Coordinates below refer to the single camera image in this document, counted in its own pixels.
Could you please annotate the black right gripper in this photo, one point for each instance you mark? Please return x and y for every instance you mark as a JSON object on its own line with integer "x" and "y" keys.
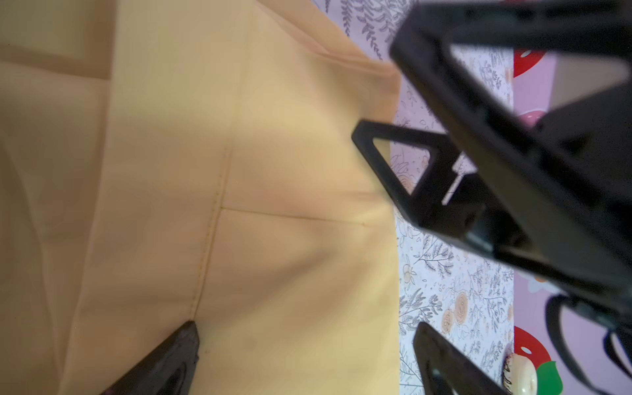
{"x": 567, "y": 182}

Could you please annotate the yellow skirt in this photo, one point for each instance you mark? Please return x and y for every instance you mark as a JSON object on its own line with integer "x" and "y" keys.
{"x": 174, "y": 161}

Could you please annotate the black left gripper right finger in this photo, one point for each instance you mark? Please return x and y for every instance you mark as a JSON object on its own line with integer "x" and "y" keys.
{"x": 445, "y": 370}

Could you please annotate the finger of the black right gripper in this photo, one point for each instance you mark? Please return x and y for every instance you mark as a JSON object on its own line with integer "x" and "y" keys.
{"x": 416, "y": 170}

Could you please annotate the white chocolate drizzled donut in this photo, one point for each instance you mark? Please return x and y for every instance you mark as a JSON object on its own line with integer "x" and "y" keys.
{"x": 519, "y": 375}

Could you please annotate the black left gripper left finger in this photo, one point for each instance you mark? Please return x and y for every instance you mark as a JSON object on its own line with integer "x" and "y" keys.
{"x": 169, "y": 369}

